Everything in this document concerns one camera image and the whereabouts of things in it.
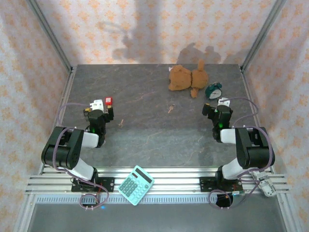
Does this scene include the teal alarm clock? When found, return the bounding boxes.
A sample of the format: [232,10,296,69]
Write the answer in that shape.
[205,82,223,100]

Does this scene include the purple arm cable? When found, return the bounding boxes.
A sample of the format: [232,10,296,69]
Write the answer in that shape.
[208,96,276,210]
[52,102,109,210]

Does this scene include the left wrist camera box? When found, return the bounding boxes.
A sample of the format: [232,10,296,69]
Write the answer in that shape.
[88,99,105,114]

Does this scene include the aluminium table side rail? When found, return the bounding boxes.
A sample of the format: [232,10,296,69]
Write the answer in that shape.
[38,65,78,174]
[239,65,277,174]

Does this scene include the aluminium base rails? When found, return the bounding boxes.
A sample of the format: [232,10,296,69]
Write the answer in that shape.
[25,166,290,195]

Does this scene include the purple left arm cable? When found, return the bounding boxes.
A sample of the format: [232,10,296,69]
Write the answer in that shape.
[52,102,109,210]

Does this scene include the grey slotted cable duct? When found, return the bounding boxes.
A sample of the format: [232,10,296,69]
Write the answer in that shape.
[35,195,282,205]

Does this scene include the aluminium frame post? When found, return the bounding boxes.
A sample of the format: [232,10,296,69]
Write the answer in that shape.
[26,0,74,73]
[240,0,289,73]

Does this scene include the teal calculator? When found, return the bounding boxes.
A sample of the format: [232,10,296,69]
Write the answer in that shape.
[117,165,155,206]

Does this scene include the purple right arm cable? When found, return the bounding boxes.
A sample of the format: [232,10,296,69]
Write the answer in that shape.
[208,96,276,210]

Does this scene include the brown teddy bear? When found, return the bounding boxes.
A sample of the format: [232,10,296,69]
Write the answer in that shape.
[168,59,209,99]

